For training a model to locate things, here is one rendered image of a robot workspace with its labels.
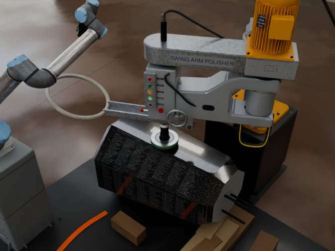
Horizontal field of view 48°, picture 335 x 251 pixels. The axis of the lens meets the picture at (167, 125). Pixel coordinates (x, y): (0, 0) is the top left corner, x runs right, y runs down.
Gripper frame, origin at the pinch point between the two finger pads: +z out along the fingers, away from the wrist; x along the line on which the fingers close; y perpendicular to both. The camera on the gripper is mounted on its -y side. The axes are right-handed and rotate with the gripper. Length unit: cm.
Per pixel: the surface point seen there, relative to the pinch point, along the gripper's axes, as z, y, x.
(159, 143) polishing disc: 33, -57, 65
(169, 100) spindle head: -9, -47, 63
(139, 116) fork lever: 19, -38, 52
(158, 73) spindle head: -25, -35, 56
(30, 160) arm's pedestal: 77, 30, 49
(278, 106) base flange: 5, -172, 41
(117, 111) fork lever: 23, -24, 44
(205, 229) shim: 76, -100, 117
